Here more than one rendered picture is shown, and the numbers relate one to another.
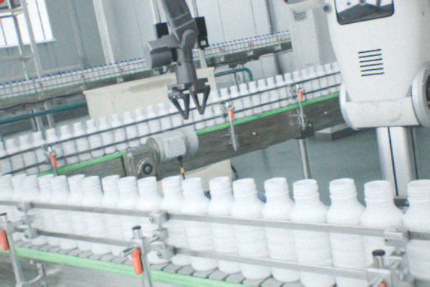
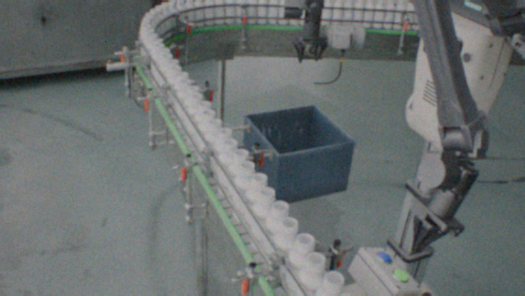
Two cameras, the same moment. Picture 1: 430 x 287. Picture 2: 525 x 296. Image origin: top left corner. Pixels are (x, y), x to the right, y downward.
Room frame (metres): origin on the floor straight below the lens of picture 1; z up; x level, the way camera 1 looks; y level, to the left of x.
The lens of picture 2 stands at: (-0.05, -0.48, 1.87)
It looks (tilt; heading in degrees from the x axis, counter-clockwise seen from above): 31 degrees down; 23
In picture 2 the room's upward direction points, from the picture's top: 4 degrees clockwise
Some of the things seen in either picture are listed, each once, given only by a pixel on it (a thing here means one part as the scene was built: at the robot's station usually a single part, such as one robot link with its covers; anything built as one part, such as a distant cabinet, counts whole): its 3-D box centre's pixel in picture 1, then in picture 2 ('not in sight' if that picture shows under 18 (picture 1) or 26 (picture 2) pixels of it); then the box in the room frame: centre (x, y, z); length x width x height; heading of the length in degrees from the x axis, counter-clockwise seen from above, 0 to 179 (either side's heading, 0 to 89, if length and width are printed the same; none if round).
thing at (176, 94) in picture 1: (186, 101); (304, 50); (1.55, 0.05, 1.26); 0.07 x 0.07 x 0.09; 47
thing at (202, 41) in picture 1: (199, 34); not in sight; (7.56, -0.07, 1.55); 0.17 x 0.15 x 0.42; 121
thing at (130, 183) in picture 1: (134, 218); (208, 137); (1.13, 0.19, 1.08); 0.06 x 0.06 x 0.17
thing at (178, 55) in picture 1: (180, 52); (311, 11); (1.56, 0.05, 1.39); 0.07 x 0.06 x 0.07; 112
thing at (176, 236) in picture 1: (179, 220); (224, 156); (1.05, 0.09, 1.08); 0.06 x 0.06 x 0.17
